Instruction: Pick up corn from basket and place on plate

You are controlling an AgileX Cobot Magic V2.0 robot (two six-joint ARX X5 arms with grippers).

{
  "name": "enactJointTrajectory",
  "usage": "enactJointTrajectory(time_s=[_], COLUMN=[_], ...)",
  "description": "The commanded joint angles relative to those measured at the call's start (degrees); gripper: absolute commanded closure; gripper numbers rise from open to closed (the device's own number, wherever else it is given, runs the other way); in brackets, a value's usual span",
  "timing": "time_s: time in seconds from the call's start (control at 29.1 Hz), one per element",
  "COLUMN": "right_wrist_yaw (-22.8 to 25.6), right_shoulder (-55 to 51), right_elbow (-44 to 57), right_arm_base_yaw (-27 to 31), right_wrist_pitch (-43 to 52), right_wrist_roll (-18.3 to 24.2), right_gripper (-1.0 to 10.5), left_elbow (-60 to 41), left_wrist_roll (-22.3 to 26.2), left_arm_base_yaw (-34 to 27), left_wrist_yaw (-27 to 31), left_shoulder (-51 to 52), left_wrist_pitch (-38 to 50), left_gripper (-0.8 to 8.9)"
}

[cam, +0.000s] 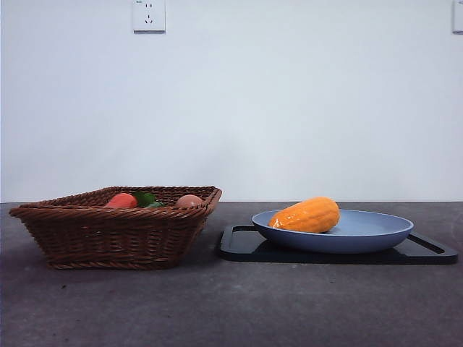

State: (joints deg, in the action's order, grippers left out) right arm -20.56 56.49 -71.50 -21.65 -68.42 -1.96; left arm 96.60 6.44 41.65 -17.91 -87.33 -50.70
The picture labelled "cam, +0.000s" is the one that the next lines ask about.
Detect orange yellow corn cob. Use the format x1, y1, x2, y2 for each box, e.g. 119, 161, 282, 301
268, 196, 341, 234

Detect blue round plate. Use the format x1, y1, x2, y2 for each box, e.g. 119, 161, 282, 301
251, 208, 415, 254

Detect brown wicker basket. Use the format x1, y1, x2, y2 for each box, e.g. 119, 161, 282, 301
9, 186, 223, 271

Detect brown egg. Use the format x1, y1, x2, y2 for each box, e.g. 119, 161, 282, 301
175, 194, 205, 210

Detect black rectangular tray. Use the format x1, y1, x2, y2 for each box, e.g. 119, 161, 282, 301
216, 224, 459, 265

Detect green pepper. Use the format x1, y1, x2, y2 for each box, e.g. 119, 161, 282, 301
132, 191, 166, 208

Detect red orange tomato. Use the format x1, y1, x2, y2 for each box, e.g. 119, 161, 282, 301
105, 192, 139, 209

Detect white wall socket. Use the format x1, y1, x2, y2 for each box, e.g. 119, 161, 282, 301
132, 0, 167, 35

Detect white wall switch plate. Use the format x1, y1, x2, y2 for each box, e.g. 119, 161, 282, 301
451, 0, 463, 35

